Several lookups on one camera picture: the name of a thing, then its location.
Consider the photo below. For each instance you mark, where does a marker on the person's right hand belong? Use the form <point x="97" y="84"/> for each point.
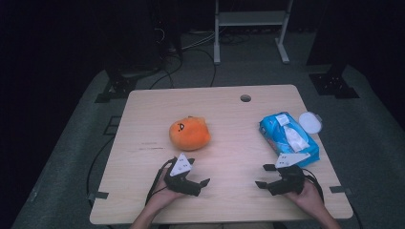
<point x="305" y="198"/>

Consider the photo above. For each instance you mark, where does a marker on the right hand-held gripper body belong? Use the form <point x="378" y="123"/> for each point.
<point x="288" y="183"/>

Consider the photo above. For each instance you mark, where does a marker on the white wet wipe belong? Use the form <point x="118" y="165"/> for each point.
<point x="294" y="138"/>

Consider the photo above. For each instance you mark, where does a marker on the white round plastic lid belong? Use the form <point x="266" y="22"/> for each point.
<point x="309" y="122"/>

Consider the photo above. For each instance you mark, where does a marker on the blue wet wipes pack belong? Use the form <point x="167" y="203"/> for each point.
<point x="273" y="133"/>

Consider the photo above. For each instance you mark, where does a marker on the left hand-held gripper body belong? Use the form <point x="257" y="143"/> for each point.
<point x="181" y="167"/>

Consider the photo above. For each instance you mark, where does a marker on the white metal stand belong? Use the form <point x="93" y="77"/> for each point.
<point x="251" y="18"/>

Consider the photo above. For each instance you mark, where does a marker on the person's left hand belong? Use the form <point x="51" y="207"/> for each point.
<point x="164" y="194"/>

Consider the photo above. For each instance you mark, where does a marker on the orange plush toy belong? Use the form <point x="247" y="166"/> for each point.
<point x="191" y="135"/>

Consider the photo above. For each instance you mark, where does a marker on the black stand base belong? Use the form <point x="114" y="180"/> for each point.
<point x="119" y="87"/>
<point x="332" y="86"/>

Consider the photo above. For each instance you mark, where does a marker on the grey tape strip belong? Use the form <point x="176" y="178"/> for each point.
<point x="340" y="190"/>
<point x="98" y="195"/>

